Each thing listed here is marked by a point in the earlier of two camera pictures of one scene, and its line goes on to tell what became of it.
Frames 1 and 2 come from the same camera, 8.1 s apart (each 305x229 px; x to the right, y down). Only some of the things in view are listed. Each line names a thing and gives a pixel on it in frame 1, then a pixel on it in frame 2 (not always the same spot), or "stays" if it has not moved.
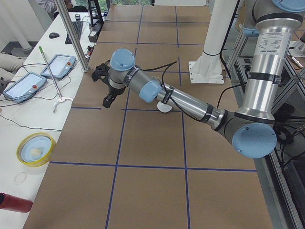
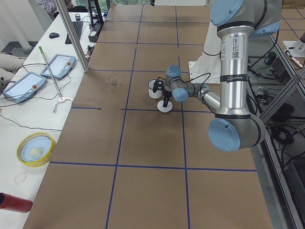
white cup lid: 163,107 stays
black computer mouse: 53,35 stays
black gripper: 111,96 to 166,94
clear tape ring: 20,177 stays
